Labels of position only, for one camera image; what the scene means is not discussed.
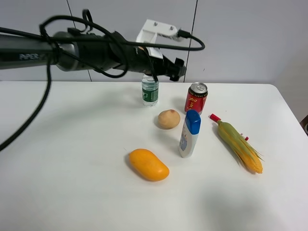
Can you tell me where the brown potato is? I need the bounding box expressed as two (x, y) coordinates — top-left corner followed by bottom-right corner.
(158, 109), (180, 129)

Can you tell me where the dark object at right edge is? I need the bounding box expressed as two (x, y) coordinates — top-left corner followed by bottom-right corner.
(300, 119), (308, 134)

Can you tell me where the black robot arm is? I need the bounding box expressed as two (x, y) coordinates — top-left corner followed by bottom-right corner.
(0, 32), (186, 81)

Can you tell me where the yellow mango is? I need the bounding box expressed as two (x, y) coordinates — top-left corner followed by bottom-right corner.
(128, 149), (169, 181)

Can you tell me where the toy corn cob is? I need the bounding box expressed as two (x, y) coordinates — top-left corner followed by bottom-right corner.
(217, 120), (263, 174)

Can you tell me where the red white marker pen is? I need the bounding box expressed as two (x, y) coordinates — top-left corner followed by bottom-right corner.
(209, 114), (249, 141)

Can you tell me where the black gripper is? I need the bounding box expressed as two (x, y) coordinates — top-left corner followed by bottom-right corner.
(122, 45), (186, 81)

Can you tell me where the clear water bottle green label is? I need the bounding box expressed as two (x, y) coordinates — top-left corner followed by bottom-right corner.
(141, 74), (159, 107)

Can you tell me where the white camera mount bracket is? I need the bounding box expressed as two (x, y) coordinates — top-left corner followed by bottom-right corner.
(136, 19), (184, 60)

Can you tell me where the white bottle blue cap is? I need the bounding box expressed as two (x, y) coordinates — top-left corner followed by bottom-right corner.
(179, 110), (201, 158)

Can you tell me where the red soda can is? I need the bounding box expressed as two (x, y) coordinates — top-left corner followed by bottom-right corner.
(184, 82), (208, 115)

